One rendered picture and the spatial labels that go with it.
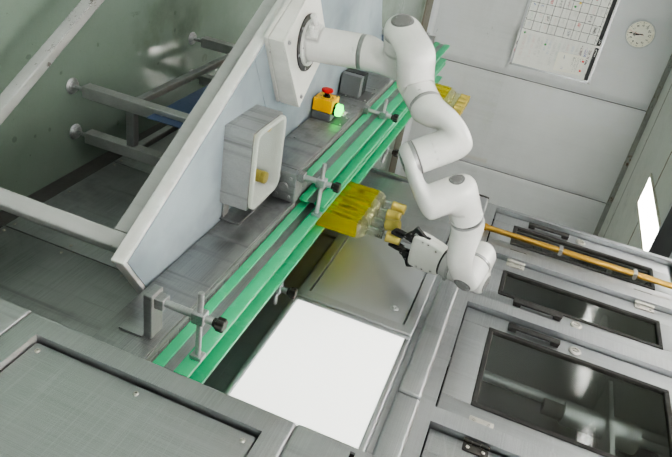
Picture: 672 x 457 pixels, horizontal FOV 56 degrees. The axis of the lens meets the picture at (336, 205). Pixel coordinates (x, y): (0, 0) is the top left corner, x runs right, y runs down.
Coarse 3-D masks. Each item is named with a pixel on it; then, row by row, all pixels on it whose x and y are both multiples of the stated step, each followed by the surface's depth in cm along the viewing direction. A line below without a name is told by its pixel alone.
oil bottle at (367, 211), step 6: (336, 198) 193; (342, 198) 194; (336, 204) 190; (342, 204) 191; (348, 204) 191; (354, 204) 192; (360, 204) 192; (354, 210) 189; (360, 210) 189; (366, 210) 190; (372, 210) 191; (366, 216) 188; (372, 216) 189; (372, 222) 190
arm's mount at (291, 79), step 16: (288, 0) 165; (304, 0) 165; (320, 0) 175; (288, 16) 162; (304, 16) 166; (320, 16) 178; (272, 32) 159; (288, 32) 159; (272, 48) 161; (288, 48) 161; (272, 64) 167; (288, 64) 164; (272, 80) 172; (288, 80) 169; (304, 80) 177; (288, 96) 175
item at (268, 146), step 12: (276, 120) 160; (264, 132) 154; (276, 132) 168; (264, 144) 170; (276, 144) 169; (252, 156) 155; (264, 156) 172; (276, 156) 171; (252, 168) 156; (264, 168) 174; (276, 168) 173; (252, 180) 157; (276, 180) 175; (252, 192) 159; (264, 192) 170; (252, 204) 162
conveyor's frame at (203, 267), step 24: (312, 120) 209; (288, 144) 191; (312, 144) 193; (264, 216) 172; (216, 240) 159; (240, 240) 161; (192, 264) 149; (216, 264) 151; (168, 288) 141; (192, 288) 142; (216, 288) 146; (120, 312) 132; (168, 312) 134; (96, 336) 125; (120, 336) 126; (168, 336) 129
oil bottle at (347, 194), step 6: (342, 192) 197; (348, 192) 197; (354, 192) 198; (348, 198) 195; (354, 198) 195; (360, 198) 195; (366, 198) 196; (372, 198) 196; (366, 204) 193; (372, 204) 193; (378, 204) 195; (378, 210) 194
